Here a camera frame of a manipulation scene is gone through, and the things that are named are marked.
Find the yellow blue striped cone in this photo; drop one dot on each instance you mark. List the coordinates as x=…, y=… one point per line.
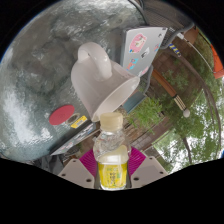
x=174, y=49

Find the grey mesh chair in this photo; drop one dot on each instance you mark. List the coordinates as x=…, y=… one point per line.
x=160, y=15

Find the clear bottle with yellow label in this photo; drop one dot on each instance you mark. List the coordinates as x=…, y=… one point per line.
x=111, y=166

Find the round black yellow sticker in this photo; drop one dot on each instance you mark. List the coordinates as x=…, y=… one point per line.
x=71, y=119

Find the flat round red coaster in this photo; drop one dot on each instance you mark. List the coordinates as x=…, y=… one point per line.
x=60, y=115

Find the globe lamp post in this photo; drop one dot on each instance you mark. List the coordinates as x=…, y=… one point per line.
x=166, y=85

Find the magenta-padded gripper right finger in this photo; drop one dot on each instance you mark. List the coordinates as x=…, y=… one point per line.
x=148, y=170

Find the yellow card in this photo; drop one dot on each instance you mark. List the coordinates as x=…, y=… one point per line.
x=79, y=122

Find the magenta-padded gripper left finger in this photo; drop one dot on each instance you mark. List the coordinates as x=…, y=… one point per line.
x=76, y=173

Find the green plant in blue pot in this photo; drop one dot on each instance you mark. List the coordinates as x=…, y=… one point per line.
x=148, y=111

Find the wooden bench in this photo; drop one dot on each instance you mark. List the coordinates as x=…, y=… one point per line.
x=191, y=35

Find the silver laptop with stickers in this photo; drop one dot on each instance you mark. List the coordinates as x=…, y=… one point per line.
x=143, y=46

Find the white mug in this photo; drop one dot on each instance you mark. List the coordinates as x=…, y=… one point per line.
x=96, y=83

